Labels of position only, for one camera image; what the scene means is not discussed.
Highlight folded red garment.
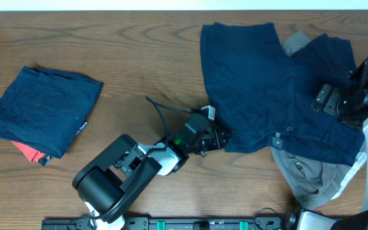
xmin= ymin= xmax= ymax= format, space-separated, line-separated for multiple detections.
xmin=0 ymin=127 xmax=52 ymax=166

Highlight grey shorts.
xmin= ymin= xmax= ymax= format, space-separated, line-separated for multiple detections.
xmin=271 ymin=31 xmax=365 ymax=210

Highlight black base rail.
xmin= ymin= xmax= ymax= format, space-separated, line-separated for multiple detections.
xmin=41 ymin=217 xmax=285 ymax=230

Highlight navy blue shorts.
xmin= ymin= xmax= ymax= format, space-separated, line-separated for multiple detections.
xmin=200 ymin=23 xmax=364 ymax=166

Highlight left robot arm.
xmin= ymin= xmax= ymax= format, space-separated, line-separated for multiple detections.
xmin=72 ymin=112 xmax=231 ymax=229

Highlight folded navy shorts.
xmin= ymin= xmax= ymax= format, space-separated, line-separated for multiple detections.
xmin=0 ymin=66 xmax=104 ymax=158

